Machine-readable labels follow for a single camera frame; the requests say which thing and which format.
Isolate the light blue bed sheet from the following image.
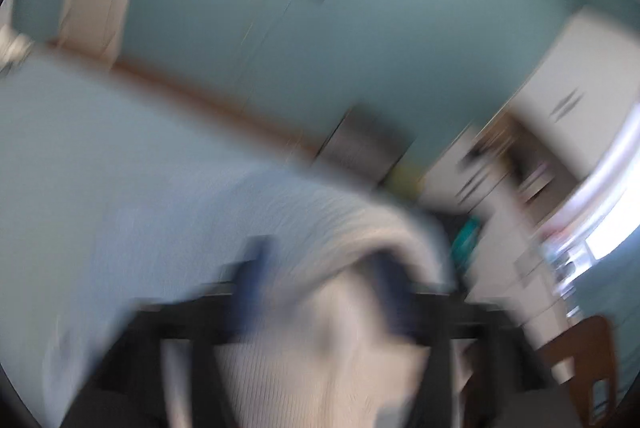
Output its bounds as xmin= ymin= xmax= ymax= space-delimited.
xmin=0 ymin=50 xmax=381 ymax=409

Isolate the wooden chair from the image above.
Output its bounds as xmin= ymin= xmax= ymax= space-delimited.
xmin=539 ymin=314 xmax=620 ymax=428

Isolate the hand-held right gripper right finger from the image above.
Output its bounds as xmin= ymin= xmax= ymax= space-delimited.
xmin=365 ymin=253 xmax=586 ymax=428

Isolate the white cabinet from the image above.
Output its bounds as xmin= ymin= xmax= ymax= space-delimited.
xmin=507 ymin=7 xmax=640 ymax=181

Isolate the teal object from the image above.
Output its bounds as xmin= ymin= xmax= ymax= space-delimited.
xmin=449 ymin=215 xmax=483 ymax=269

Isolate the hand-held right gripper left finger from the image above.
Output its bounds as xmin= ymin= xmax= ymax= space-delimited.
xmin=60 ymin=235 xmax=278 ymax=428

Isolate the white knit garment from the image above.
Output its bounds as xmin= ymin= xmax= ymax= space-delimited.
xmin=165 ymin=168 xmax=481 ymax=428

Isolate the white fluffy cloth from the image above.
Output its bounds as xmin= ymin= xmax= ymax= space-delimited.
xmin=0 ymin=25 xmax=37 ymax=75

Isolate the dark wall box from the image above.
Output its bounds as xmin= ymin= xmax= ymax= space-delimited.
xmin=315 ymin=104 xmax=417 ymax=190

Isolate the bright window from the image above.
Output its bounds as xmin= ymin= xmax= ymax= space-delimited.
xmin=567 ymin=105 xmax=640 ymax=271

